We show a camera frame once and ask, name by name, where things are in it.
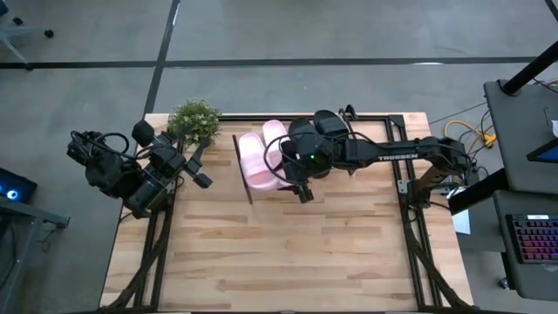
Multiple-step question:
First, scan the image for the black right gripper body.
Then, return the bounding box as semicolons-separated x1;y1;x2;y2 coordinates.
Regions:
284;162;313;194

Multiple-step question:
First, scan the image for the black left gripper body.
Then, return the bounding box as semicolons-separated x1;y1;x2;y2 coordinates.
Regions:
152;134;194;181

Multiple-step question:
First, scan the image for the pink foam slide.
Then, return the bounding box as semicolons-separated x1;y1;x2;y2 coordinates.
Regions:
261;119;294;188
238;133;280;193

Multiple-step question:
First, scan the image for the black foam slide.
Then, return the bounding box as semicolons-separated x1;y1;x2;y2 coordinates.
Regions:
313;109;350;140
287;116;332;180

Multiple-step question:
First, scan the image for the green potted plant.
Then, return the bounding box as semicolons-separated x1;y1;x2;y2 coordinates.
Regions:
167;99;221;149

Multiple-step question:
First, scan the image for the white paper sheet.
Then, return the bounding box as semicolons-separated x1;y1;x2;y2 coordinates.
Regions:
451;187;473;236

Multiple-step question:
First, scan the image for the grey equipment stand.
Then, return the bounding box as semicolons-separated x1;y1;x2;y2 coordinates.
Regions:
0;195;71;314

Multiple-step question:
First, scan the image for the black device with blue light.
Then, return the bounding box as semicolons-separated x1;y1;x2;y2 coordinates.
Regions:
0;167;39;206

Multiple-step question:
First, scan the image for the grey office chair base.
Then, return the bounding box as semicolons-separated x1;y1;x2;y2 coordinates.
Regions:
0;0;56;72

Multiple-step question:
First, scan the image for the backlit keyboard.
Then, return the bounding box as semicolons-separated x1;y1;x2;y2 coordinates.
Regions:
505;213;558;265

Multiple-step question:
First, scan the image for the grey keyboard desk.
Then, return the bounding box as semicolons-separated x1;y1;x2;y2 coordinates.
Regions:
492;189;558;302

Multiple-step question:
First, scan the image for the laptop with blue screen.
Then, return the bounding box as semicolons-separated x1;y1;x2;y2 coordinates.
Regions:
526;137;558;163

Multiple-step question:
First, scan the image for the wooden shelf with black frame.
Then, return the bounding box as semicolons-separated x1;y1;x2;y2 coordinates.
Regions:
232;104;364;205

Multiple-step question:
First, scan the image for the black table frame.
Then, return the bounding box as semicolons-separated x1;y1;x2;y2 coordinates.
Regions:
98;113;476;313

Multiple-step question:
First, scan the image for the yellow cable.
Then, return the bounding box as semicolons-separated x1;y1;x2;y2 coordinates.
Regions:
443;119;497;154

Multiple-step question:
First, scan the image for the black rig post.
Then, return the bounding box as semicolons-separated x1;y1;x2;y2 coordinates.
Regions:
500;41;558;96

